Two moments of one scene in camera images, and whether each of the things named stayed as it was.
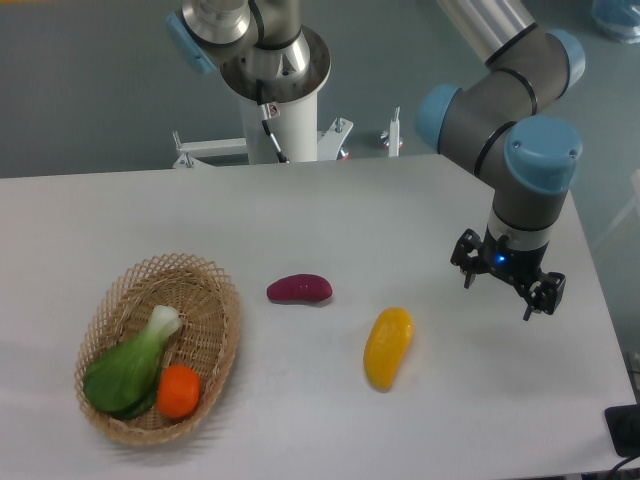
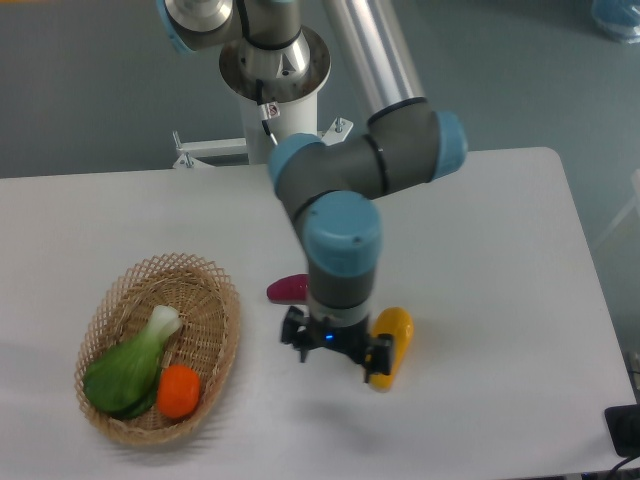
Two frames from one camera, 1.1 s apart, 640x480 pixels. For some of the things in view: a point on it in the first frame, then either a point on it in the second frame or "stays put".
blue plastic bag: [618, 17] stays put
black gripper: [520, 267] → [353, 341]
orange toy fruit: [178, 390] stays put
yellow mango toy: [388, 339] stays put
